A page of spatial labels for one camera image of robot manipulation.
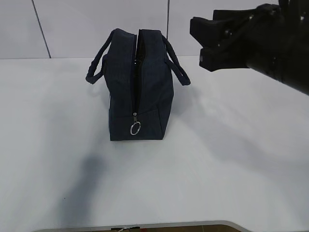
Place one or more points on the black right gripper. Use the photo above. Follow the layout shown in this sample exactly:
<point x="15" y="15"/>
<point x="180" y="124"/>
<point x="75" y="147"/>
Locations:
<point x="274" y="41"/>

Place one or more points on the dark navy lunch bag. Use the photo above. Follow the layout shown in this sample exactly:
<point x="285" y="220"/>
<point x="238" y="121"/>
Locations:
<point x="138" y="70"/>

